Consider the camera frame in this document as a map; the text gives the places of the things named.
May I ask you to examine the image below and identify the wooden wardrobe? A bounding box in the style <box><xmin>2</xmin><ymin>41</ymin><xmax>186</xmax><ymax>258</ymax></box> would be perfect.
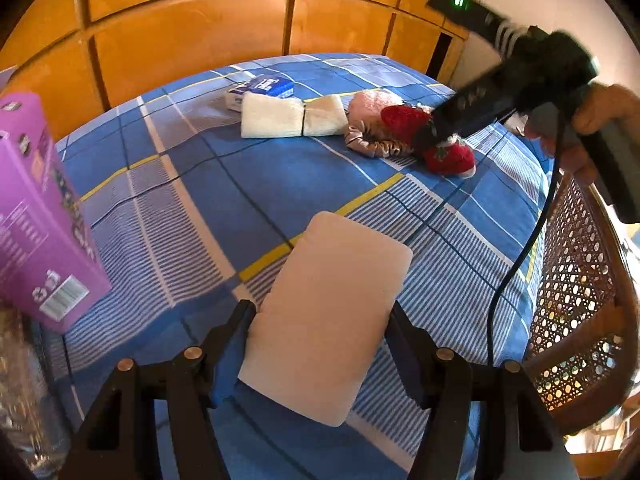
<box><xmin>0</xmin><ymin>0</ymin><xmax>493</xmax><ymax>141</ymax></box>

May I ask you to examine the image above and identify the person's right hand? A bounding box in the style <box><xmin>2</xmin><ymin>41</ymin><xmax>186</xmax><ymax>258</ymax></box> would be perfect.
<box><xmin>525</xmin><ymin>84</ymin><xmax>640</xmax><ymax>184</ymax></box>

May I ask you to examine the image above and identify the blue tissue pack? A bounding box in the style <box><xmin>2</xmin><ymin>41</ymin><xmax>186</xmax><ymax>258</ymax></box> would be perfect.
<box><xmin>226</xmin><ymin>75</ymin><xmax>296</xmax><ymax>112</ymax></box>

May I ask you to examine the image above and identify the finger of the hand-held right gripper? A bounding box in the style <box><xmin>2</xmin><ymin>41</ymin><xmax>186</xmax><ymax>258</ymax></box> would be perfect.
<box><xmin>412</xmin><ymin>72</ymin><xmax>521</xmax><ymax>154</ymax></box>

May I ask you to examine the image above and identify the striped satin scrunchie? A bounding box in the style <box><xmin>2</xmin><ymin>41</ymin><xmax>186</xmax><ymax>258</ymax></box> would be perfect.
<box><xmin>342</xmin><ymin>122</ymin><xmax>413</xmax><ymax>159</ymax></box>

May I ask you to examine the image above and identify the pale pink sponge block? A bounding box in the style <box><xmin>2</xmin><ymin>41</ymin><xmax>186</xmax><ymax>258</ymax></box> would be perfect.
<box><xmin>237</xmin><ymin>211</ymin><xmax>414</xmax><ymax>428</ymax></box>

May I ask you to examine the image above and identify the rattan chair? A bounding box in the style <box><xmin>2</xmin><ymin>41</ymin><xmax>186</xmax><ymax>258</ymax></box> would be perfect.
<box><xmin>522</xmin><ymin>170</ymin><xmax>640</xmax><ymax>436</ymax></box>

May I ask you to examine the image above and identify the purple carton box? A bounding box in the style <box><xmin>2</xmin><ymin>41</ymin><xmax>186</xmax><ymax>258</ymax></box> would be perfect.
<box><xmin>0</xmin><ymin>91</ymin><xmax>113</xmax><ymax>335</ymax></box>

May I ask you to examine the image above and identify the black cable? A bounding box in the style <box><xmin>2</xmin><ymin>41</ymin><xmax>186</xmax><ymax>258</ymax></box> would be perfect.
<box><xmin>486</xmin><ymin>125</ymin><xmax>568</xmax><ymax>368</ymax></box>

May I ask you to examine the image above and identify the pink fluffy plush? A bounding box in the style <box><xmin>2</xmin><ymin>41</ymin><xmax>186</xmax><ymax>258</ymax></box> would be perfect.
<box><xmin>347</xmin><ymin>89</ymin><xmax>401</xmax><ymax>126</ymax></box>

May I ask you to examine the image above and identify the blue plaid bed sheet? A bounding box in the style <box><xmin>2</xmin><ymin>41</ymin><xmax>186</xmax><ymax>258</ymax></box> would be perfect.
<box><xmin>30</xmin><ymin>52</ymin><xmax>558</xmax><ymax>480</ymax></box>

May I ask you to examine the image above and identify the red plush doll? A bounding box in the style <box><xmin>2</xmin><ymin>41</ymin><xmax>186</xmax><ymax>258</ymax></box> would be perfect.
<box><xmin>380</xmin><ymin>102</ymin><xmax>477</xmax><ymax>178</ymax></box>

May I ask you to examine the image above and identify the white mesh cloth roll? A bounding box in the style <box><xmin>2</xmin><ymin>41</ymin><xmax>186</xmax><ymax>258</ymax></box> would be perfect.
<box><xmin>240</xmin><ymin>92</ymin><xmax>349</xmax><ymax>139</ymax></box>

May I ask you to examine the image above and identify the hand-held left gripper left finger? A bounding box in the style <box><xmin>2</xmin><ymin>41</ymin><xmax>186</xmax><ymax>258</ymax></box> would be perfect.
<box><xmin>60</xmin><ymin>300</ymin><xmax>257</xmax><ymax>480</ymax></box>

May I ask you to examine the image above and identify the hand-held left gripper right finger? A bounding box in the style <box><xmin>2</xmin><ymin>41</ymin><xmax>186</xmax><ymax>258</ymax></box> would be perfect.
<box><xmin>385</xmin><ymin>301</ymin><xmax>576</xmax><ymax>480</ymax></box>

